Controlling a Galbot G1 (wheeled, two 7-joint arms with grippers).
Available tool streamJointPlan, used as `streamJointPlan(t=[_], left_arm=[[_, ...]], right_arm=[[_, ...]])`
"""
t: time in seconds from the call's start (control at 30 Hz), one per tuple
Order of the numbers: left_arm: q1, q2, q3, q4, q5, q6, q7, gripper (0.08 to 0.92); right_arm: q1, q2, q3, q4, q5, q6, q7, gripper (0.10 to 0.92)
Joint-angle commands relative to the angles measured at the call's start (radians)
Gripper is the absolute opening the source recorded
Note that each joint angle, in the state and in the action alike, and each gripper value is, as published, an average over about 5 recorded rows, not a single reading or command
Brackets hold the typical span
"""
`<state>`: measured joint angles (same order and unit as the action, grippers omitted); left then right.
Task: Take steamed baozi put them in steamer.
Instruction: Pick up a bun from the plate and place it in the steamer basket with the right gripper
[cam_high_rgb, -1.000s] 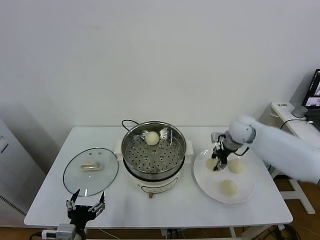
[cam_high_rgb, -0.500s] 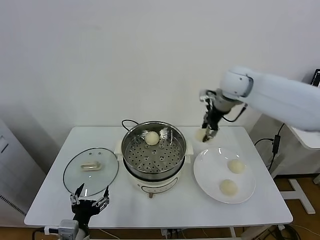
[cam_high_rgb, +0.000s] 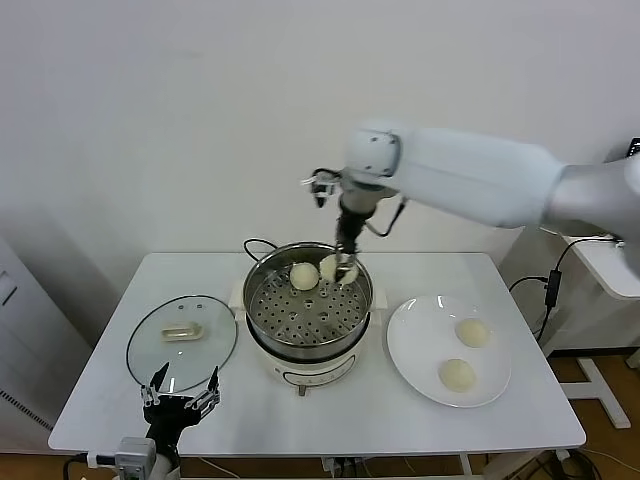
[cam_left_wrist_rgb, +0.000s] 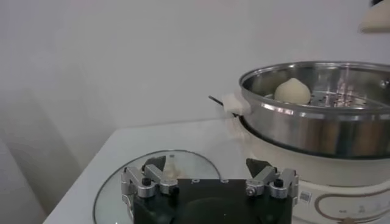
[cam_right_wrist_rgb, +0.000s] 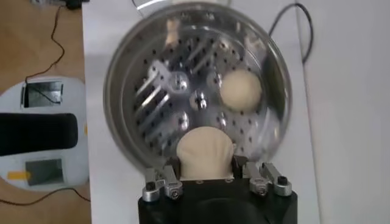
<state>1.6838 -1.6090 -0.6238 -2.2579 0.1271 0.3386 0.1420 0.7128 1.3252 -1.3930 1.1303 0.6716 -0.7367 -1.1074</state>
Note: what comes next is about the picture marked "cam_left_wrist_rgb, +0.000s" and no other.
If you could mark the white electric cooking pot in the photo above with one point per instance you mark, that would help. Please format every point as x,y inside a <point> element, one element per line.
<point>335,173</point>

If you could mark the stainless steel steamer basket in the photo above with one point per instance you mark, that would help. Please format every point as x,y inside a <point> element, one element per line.
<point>304,134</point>

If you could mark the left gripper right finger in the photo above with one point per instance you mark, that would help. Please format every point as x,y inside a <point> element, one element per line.
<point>281,192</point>

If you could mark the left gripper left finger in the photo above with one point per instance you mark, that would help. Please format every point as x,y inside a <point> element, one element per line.
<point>147,191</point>

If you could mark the white steamed baozi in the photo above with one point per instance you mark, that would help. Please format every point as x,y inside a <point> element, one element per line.
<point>377,19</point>
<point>292,92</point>

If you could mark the round glass pot lid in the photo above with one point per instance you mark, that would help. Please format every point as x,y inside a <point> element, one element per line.
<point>106,198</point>

